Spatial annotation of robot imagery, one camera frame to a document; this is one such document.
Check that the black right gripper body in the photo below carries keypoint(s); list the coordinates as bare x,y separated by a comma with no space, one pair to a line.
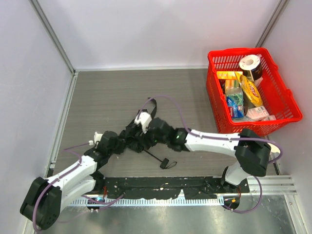
140,136

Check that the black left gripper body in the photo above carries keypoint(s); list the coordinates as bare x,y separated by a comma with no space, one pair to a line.
123,140

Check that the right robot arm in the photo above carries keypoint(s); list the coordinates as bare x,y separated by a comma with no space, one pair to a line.
250,151

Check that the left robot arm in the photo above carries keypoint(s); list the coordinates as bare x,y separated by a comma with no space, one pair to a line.
47,197

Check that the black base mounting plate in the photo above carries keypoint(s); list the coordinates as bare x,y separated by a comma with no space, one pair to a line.
163,188

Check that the clear green snack bag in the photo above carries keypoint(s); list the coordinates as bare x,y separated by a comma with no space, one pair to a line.
235,102

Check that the yellow orange box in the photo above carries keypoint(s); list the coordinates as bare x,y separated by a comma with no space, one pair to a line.
228,75

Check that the yellow Lays chips bag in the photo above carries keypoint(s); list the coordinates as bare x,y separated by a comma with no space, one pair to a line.
250,91

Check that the black wrapped toilet paper roll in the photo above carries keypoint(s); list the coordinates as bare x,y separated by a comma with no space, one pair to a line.
251,67

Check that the green soap pump bottle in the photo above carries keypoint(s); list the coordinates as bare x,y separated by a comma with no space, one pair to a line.
275,151

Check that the red plastic shopping basket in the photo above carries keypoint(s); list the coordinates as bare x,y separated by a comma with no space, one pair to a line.
277,98

